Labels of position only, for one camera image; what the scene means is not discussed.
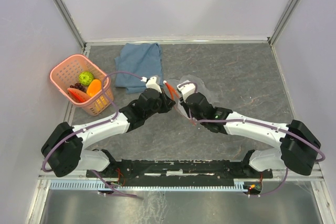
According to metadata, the dark red grape bunch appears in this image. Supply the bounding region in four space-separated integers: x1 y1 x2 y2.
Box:
70 83 86 92

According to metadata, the clear zip bag red zipper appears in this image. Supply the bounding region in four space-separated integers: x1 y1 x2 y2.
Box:
163 74 219 124

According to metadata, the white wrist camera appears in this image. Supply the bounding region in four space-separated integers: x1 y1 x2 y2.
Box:
145 76 162 93
177 80 197 100

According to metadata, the orange mango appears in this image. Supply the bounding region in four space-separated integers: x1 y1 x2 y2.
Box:
86 79 102 97

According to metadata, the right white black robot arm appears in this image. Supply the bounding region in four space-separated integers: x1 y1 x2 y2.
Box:
180 92 321 177

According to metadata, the blue folded cloth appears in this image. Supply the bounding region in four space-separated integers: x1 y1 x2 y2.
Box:
115 43 163 94

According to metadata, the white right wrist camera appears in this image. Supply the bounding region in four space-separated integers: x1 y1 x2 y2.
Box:
177 80 197 100

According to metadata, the pink plastic perforated basket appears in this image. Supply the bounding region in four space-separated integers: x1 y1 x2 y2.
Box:
49 54 113 116

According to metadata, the red watermelon slice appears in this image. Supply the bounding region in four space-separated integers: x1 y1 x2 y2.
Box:
67 88 91 103

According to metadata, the green custard apple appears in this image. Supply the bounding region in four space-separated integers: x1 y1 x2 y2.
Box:
78 71 94 86

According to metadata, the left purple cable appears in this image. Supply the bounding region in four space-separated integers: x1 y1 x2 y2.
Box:
41 71 144 199

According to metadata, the light blue cable duct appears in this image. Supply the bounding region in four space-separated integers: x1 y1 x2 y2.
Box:
49 179 249 190

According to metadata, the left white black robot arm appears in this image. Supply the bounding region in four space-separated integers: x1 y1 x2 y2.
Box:
41 88 175 177

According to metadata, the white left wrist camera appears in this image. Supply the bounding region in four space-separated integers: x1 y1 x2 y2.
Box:
145 76 162 93

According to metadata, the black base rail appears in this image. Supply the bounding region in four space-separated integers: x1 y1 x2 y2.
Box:
99 159 273 187

